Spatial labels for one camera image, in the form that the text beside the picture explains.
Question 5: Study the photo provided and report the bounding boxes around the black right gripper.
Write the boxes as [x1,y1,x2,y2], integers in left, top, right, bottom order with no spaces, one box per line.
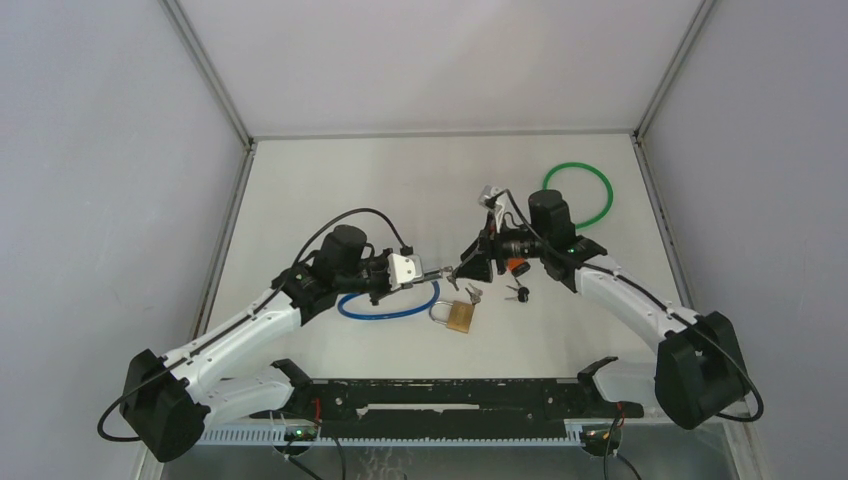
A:
[453,210,548,284]

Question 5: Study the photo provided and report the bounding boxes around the blue cable lock keys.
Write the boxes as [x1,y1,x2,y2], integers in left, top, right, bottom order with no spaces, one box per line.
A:
[442,266,460,291]

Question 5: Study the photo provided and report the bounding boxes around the blue cable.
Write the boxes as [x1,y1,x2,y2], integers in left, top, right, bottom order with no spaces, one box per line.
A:
[336,266,455,323]

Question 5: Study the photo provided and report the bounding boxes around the orange black key fob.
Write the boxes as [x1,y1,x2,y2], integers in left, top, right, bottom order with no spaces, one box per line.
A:
[507,258,531,278]

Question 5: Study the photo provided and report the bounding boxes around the large brass padlock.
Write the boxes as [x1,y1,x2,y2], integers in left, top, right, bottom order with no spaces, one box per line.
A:
[428,301,475,334]

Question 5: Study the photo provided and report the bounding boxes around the green cable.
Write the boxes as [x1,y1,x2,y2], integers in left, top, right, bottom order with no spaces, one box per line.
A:
[541,162,615,232]

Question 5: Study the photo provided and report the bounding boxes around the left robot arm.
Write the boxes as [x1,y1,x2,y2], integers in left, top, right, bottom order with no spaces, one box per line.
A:
[117,225,417,463]

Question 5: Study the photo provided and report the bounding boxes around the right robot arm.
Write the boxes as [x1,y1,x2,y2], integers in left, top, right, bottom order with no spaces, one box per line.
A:
[452,186,764,430]

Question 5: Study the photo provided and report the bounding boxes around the black-headed key bunch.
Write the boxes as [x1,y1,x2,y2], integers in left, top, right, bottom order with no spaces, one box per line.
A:
[506,281,530,303]

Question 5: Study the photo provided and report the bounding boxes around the large padlock silver keys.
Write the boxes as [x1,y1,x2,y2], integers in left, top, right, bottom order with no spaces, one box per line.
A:
[466,284,483,305]

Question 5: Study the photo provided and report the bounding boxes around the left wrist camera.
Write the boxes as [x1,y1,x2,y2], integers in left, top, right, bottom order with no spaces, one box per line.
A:
[387,253,424,289]

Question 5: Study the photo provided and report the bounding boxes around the right black camera cable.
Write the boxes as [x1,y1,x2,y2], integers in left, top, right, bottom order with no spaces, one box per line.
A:
[490,188,765,424]

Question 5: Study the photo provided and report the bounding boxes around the black camera cable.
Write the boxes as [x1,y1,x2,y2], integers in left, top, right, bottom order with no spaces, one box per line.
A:
[96,207,415,443]
[490,188,765,424]

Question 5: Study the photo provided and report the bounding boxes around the left black camera cable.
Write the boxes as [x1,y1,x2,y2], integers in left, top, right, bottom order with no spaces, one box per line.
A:
[96,207,415,443]

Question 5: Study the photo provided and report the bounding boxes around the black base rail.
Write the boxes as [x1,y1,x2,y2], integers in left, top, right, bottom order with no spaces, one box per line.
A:
[255,378,644,430]

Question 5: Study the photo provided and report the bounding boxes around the white slotted cable duct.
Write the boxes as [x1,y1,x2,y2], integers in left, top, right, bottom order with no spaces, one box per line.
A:
[197,421,584,447]

